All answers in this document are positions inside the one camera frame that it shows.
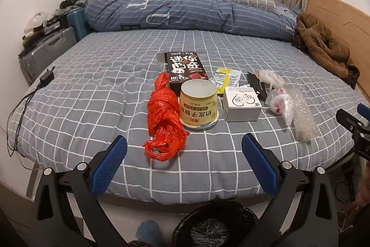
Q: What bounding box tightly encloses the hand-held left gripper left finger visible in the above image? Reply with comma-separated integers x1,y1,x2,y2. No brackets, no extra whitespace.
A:
31,135,128,247

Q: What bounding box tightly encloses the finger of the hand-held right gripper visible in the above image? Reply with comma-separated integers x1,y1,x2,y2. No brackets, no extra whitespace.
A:
336,109,366,139
357,103,370,122

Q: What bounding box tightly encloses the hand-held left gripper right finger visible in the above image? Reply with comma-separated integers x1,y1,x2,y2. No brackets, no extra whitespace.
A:
240,133,339,247

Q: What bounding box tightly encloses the white earphone box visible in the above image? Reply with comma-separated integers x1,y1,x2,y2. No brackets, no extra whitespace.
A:
222,87,262,122

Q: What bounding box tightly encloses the clear bag with red print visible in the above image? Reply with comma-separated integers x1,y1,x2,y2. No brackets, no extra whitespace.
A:
269,87,295,127

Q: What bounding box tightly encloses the red plastic bag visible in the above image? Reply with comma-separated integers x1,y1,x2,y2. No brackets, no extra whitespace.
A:
144,72,190,161

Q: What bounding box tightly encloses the bin with black bag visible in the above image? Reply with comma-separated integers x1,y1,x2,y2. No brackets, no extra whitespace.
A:
172,201,259,247

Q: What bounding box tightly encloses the yellow yogurt cup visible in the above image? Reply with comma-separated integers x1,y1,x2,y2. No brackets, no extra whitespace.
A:
179,79,219,132

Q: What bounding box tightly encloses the black packet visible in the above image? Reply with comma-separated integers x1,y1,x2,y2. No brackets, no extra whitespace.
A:
247,72,269,100

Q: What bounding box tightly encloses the white translucent plastic bag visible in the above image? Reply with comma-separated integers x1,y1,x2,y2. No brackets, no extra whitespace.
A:
257,69,287,91

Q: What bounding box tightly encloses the yellow snack wrapper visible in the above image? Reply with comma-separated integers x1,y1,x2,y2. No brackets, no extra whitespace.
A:
210,68,242,95

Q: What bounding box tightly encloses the dark brown cookie box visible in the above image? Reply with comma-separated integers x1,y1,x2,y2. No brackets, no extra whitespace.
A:
158,52,209,94

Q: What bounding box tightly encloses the blue fuzzy object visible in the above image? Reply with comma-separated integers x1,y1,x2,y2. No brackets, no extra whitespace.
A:
136,221,164,247

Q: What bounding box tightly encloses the brown jacket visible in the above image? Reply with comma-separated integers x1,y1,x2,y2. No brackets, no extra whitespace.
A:
295,13,360,90

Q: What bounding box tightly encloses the wooden headboard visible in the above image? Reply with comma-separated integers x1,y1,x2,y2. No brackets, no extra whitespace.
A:
305,0,370,109

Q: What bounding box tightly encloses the grey suitcase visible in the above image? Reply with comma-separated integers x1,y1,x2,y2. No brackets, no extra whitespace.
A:
19,26,78,85

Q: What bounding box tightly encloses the teal suitcase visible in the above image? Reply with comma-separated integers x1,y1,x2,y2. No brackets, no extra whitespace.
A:
67,7,91,42

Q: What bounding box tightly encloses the white plastic object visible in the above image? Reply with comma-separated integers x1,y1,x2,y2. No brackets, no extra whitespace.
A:
25,12,48,33

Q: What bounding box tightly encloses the blue striped quilt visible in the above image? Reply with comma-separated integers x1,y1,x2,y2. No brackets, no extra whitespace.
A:
84,0,304,41

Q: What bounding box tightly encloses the dark clutter pile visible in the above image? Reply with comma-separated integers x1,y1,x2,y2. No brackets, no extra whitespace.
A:
43,0,87,30

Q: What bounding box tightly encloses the black charger with cable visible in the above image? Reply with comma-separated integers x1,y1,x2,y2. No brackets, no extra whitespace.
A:
7,65,55,158

